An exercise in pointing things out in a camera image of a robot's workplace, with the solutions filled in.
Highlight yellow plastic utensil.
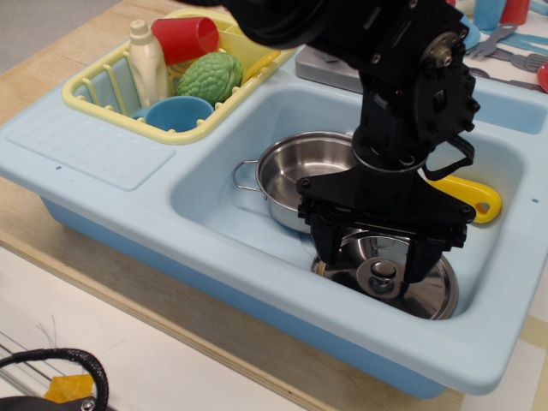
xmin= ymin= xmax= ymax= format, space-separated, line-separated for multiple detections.
xmin=241 ymin=50 xmax=281 ymax=86

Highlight grey toy fork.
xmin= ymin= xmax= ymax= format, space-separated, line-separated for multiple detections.
xmin=467 ymin=23 xmax=518 ymax=58

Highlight blue plastic cup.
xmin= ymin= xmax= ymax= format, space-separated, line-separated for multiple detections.
xmin=133 ymin=96 xmax=214 ymax=133

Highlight grey toy spatula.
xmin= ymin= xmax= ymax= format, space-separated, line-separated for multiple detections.
xmin=490 ymin=48 xmax=547 ymax=73

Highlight green toy cabbage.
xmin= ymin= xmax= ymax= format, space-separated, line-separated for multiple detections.
xmin=175 ymin=51 xmax=243 ymax=106

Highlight red plastic cup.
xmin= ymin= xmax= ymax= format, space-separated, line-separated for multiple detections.
xmin=151 ymin=17 xmax=220 ymax=66

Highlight yellow tape piece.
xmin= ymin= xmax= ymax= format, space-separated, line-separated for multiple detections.
xmin=43 ymin=374 xmax=95 ymax=404

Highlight red plate edge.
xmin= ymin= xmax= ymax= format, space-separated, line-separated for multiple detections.
xmin=537 ymin=62 xmax=548 ymax=92

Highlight stainless steel pot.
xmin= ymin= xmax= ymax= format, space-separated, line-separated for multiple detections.
xmin=232 ymin=131 xmax=356 ymax=234

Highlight cream plastic bottle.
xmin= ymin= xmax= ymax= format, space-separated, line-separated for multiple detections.
xmin=128 ymin=20 xmax=170 ymax=108

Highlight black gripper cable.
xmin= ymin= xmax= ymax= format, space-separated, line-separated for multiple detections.
xmin=421 ymin=136 xmax=476 ymax=181

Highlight grey toy faucet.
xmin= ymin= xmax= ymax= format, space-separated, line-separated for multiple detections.
xmin=295 ymin=46 xmax=362 ymax=93

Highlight blue tumbler cup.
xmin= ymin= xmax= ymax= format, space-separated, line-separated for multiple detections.
xmin=473 ymin=0 xmax=506 ymax=31

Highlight yellow handled toy knife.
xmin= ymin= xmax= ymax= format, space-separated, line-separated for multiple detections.
xmin=426 ymin=176 xmax=503 ymax=223

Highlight light blue toy sink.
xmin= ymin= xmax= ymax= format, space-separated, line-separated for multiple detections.
xmin=1 ymin=60 xmax=547 ymax=399

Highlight black braided cable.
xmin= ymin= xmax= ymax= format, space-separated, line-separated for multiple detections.
xmin=0 ymin=348 xmax=109 ymax=411

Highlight stainless steel lid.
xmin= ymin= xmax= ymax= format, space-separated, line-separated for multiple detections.
xmin=312 ymin=229 xmax=458 ymax=320

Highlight red tumbler cup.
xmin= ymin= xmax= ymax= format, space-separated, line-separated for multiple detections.
xmin=499 ymin=0 xmax=531 ymax=26

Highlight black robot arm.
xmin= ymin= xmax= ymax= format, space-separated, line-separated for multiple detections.
xmin=224 ymin=1 xmax=480 ymax=283

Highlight yellow dish drainer basket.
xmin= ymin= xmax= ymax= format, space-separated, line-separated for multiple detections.
xmin=61 ymin=8 xmax=295 ymax=145

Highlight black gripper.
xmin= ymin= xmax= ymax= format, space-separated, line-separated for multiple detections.
xmin=296 ymin=166 xmax=476 ymax=283

